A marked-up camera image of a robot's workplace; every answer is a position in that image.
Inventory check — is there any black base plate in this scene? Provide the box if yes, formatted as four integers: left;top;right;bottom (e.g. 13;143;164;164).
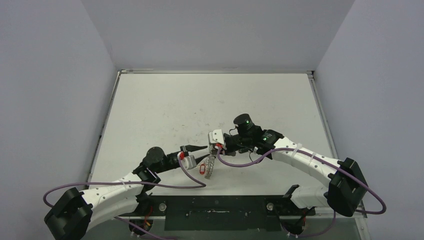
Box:
124;195;316;232

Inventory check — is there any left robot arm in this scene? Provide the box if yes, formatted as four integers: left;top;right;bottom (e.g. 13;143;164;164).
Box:
44;145;205;240

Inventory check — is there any red tagged key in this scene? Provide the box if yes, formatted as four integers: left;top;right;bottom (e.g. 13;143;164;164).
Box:
198;163;206;175

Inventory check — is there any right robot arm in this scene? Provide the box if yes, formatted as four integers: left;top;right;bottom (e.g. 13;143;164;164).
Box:
213;113;368;217

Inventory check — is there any metal key organizer disc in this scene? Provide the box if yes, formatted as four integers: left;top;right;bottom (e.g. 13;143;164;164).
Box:
204;154;217;180

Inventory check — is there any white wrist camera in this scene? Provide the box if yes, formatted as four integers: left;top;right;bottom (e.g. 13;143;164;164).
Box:
176;151;197;170
207;129;227;153

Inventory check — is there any purple cable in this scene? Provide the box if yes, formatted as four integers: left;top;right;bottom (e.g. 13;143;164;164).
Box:
43;153;207;240
215;145;387;239

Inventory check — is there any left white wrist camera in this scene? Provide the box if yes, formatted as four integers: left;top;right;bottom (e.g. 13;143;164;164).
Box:
176;151;197;170

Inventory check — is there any aluminium frame rail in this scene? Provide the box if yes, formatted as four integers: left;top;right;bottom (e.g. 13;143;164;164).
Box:
68;194;368;220

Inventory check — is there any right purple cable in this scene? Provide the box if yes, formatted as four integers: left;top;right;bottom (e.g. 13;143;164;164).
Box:
215;145;387;239

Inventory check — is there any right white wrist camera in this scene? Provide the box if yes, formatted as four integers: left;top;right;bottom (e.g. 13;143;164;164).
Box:
207;129;227;153

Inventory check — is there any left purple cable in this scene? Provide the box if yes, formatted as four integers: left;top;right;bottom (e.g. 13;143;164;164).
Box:
43;153;207;240

